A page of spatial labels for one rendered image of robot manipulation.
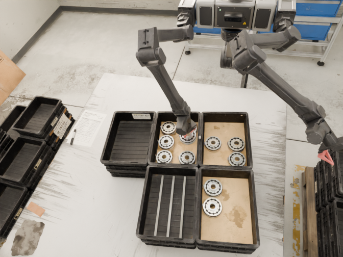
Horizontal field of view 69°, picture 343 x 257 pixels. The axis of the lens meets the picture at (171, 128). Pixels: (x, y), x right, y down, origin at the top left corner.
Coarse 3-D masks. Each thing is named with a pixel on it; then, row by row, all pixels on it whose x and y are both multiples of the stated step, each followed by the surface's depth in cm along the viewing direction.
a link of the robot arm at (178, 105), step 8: (160, 48) 98; (136, 56) 101; (160, 56) 98; (144, 64) 104; (152, 64) 103; (160, 64) 102; (152, 72) 106; (160, 72) 105; (160, 80) 109; (168, 80) 112; (168, 88) 113; (168, 96) 118; (176, 96) 119; (176, 104) 122; (184, 104) 126; (176, 112) 129; (184, 112) 126
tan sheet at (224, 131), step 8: (208, 128) 166; (216, 128) 166; (224, 128) 165; (232, 128) 164; (240, 128) 164; (208, 136) 163; (216, 136) 162; (224, 136) 162; (232, 136) 161; (240, 136) 160; (224, 144) 158; (208, 152) 156; (216, 152) 156; (224, 152) 155; (232, 152) 154; (240, 152) 154; (208, 160) 153; (216, 160) 153; (224, 160) 152
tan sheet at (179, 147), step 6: (174, 138) 165; (180, 144) 162; (192, 144) 161; (168, 150) 160; (174, 150) 160; (180, 150) 159; (192, 150) 158; (174, 156) 158; (156, 162) 157; (174, 162) 155
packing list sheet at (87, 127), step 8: (88, 112) 205; (96, 112) 204; (80, 120) 201; (88, 120) 200; (96, 120) 199; (72, 128) 197; (80, 128) 196; (88, 128) 195; (96, 128) 194; (80, 136) 191; (88, 136) 191; (80, 144) 187; (88, 144) 186
